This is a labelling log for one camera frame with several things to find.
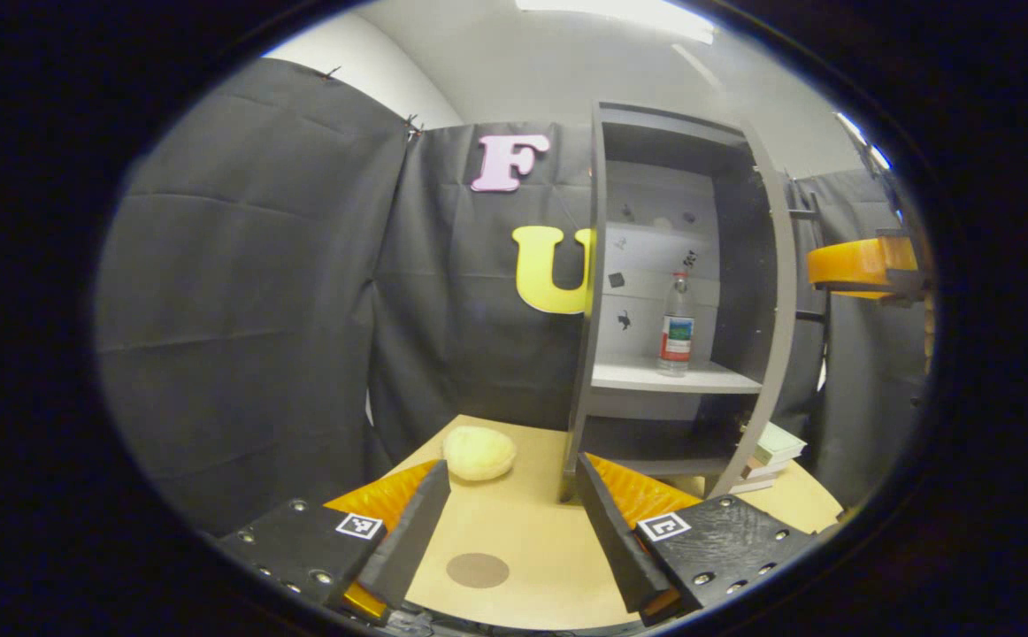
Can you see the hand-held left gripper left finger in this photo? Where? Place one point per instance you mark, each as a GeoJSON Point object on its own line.
{"type": "Point", "coordinates": [412, 540]}

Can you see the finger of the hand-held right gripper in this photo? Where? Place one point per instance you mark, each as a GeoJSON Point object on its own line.
{"type": "Point", "coordinates": [850, 264]}

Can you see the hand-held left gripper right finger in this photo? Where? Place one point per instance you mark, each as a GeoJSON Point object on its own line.
{"type": "Point", "coordinates": [620, 548]}

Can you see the round brown coaster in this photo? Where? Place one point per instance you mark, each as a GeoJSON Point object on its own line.
{"type": "Point", "coordinates": [477, 571]}

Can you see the grey cabinet door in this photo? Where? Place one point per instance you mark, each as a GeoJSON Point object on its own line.
{"type": "Point", "coordinates": [779, 292]}

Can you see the grey cabinet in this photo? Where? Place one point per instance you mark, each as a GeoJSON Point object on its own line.
{"type": "Point", "coordinates": [655, 376]}

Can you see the clear plastic bottle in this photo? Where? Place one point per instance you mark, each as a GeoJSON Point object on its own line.
{"type": "Point", "coordinates": [676, 341]}

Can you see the pale yellow potato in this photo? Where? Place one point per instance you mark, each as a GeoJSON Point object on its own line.
{"type": "Point", "coordinates": [479, 453]}

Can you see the narrow ceiling light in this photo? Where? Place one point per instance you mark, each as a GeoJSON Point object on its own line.
{"type": "Point", "coordinates": [868, 146]}

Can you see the brown book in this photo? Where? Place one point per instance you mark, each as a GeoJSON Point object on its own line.
{"type": "Point", "coordinates": [763, 471]}

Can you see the black backdrop cloth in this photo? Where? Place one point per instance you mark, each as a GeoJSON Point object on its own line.
{"type": "Point", "coordinates": [257, 310]}

